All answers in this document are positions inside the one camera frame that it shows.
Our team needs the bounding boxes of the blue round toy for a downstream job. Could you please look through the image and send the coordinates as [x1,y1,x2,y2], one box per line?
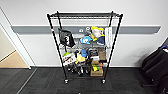
[80,49,88,58]

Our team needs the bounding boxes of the black white stacked boxes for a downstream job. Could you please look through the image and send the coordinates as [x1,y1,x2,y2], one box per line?
[87,48,100,62]

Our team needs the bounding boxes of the yellow white blue plush toy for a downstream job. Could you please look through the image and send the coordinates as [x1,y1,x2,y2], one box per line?
[89,26,106,46]

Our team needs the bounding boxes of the lime green toy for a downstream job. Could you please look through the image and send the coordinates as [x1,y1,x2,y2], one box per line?
[63,52,72,58]

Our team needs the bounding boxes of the small brown cardboard box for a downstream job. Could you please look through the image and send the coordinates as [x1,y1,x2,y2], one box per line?
[97,49,107,62]

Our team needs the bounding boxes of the black bag with white print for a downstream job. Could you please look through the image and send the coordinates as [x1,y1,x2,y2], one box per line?
[57,27,76,48]

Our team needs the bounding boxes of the white red printed bag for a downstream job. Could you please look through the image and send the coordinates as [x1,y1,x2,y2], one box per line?
[61,53,78,67]

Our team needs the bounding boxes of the dark grey toy figures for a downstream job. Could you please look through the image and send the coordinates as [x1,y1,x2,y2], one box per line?
[66,63,91,77]

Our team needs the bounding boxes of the green yellow item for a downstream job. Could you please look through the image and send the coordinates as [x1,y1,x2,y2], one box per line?
[91,64,103,73]

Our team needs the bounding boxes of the tall white box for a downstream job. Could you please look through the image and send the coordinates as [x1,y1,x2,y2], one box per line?
[104,26,113,48]

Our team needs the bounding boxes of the large open cardboard box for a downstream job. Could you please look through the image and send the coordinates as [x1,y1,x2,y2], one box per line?
[90,60,105,78]

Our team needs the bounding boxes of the black chair with garments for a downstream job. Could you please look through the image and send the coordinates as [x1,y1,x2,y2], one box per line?
[140,44,168,91]

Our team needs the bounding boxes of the black wire shelf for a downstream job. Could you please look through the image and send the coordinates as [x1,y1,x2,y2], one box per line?
[46,10,124,84]

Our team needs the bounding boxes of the long grey wall band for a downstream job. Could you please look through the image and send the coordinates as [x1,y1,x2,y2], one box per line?
[11,25,162,35]

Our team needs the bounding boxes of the white door frame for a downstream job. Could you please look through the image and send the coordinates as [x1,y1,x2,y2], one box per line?
[0,6,37,69]

